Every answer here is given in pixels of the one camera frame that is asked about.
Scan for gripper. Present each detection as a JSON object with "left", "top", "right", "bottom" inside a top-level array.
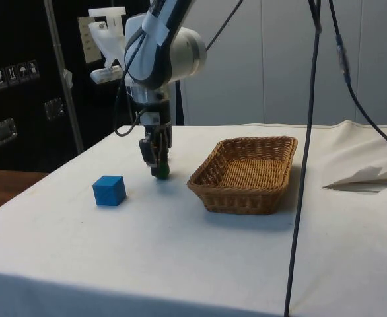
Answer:
[{"left": 135, "top": 100, "right": 172, "bottom": 178}]

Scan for wicker basket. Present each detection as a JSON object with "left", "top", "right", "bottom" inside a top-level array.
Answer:
[{"left": 186, "top": 135, "right": 299, "bottom": 216}]

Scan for blue cube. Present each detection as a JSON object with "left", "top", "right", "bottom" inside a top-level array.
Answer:
[{"left": 92, "top": 175, "right": 127, "bottom": 207}]

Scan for black cabinet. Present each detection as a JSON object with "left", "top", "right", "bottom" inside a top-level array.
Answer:
[{"left": 0, "top": 0, "right": 185, "bottom": 172}]

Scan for pale lockers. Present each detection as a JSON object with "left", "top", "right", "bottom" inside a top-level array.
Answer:
[{"left": 179, "top": 0, "right": 387, "bottom": 127}]

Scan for black cable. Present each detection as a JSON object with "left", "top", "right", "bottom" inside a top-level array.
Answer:
[
  {"left": 205, "top": 0, "right": 244, "bottom": 52},
  {"left": 283, "top": 0, "right": 323, "bottom": 317},
  {"left": 114, "top": 64, "right": 145, "bottom": 138},
  {"left": 326, "top": 0, "right": 387, "bottom": 158}
]

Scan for white plastic bracket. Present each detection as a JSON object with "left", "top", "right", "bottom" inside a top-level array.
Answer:
[{"left": 87, "top": 7, "right": 128, "bottom": 68}]

